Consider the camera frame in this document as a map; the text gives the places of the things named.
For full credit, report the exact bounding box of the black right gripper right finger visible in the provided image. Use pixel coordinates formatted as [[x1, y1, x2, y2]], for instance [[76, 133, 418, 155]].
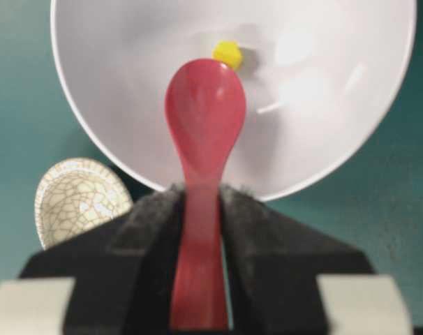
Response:
[[220, 186, 374, 334]]

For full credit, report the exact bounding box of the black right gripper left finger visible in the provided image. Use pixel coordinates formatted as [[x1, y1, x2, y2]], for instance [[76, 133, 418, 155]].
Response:
[[19, 185, 184, 334]]

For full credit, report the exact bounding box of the pink plastic spoon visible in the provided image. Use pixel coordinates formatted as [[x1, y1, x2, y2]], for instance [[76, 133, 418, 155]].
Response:
[[165, 59, 246, 332]]

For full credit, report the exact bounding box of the yellow hexagonal prism block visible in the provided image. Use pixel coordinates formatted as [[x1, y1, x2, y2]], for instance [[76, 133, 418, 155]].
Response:
[[212, 41, 243, 70]]

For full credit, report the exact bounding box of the crackle glaze spoon rest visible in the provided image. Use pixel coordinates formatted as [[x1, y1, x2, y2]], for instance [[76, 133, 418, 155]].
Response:
[[34, 158, 133, 249]]

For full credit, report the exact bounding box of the white bowl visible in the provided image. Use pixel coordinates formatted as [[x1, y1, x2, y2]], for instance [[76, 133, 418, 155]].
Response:
[[50, 1, 417, 201]]

